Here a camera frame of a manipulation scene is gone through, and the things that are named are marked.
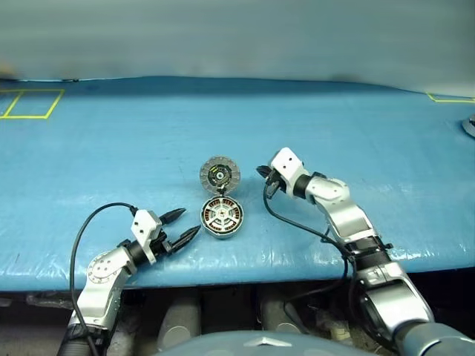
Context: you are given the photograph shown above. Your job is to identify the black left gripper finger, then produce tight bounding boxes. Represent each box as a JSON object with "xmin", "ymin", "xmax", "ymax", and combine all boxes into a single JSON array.
[
  {"xmin": 161, "ymin": 207, "xmax": 187, "ymax": 225},
  {"xmin": 171, "ymin": 225, "xmax": 202, "ymax": 254}
]

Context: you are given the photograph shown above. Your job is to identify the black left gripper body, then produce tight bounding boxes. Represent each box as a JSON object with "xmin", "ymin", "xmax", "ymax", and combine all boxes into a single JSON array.
[{"xmin": 154, "ymin": 222, "xmax": 180, "ymax": 261}]

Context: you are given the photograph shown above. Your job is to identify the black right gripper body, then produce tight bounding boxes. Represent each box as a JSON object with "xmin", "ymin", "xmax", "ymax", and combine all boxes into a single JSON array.
[{"xmin": 266, "ymin": 168, "xmax": 288, "ymax": 202}]

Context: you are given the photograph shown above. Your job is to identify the silver spoked motor rotor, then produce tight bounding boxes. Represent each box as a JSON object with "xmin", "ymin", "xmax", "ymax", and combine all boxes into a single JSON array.
[{"xmin": 204, "ymin": 200, "xmax": 239, "ymax": 233}]

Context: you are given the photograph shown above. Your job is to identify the grey motor housing copper windings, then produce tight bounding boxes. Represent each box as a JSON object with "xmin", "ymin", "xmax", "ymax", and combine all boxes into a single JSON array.
[{"xmin": 199, "ymin": 195, "xmax": 245, "ymax": 242}]

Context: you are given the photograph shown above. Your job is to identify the round motor cover circuit board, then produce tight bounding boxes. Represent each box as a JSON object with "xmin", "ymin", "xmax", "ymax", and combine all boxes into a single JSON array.
[{"xmin": 199, "ymin": 155, "xmax": 241, "ymax": 194}]

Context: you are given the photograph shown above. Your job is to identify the grey rounded cylinder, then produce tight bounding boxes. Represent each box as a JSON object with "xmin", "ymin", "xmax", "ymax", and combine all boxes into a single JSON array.
[
  {"xmin": 259, "ymin": 294, "xmax": 309, "ymax": 334},
  {"xmin": 157, "ymin": 292, "xmax": 202, "ymax": 349}
]

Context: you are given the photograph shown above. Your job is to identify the blue table cover sheet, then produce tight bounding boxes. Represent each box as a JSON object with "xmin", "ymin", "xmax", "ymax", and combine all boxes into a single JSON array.
[{"xmin": 0, "ymin": 76, "xmax": 475, "ymax": 294}]

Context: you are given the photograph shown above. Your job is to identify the blue-grey rounded body shell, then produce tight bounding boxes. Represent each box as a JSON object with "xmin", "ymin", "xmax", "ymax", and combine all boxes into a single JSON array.
[{"xmin": 154, "ymin": 328, "xmax": 394, "ymax": 356}]

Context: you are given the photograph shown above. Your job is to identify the grey round metal part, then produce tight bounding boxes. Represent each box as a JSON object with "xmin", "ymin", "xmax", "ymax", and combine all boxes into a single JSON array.
[{"xmin": 461, "ymin": 115, "xmax": 475, "ymax": 140}]

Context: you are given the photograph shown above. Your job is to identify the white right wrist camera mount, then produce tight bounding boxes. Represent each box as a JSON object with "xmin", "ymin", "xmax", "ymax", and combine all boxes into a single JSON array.
[{"xmin": 267, "ymin": 147, "xmax": 306, "ymax": 200}]

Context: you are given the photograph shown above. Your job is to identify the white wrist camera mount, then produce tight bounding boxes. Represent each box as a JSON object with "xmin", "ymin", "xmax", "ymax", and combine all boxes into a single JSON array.
[
  {"xmin": 130, "ymin": 209, "xmax": 164, "ymax": 265},
  {"xmin": 267, "ymin": 147, "xmax": 306, "ymax": 200}
]

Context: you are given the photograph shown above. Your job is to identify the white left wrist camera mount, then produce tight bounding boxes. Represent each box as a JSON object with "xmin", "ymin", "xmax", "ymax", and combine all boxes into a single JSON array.
[{"xmin": 130, "ymin": 209, "xmax": 164, "ymax": 265}]

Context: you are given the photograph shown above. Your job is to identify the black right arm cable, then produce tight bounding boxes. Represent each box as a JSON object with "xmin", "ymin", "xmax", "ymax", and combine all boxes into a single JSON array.
[{"xmin": 262, "ymin": 181, "xmax": 359, "ymax": 297}]

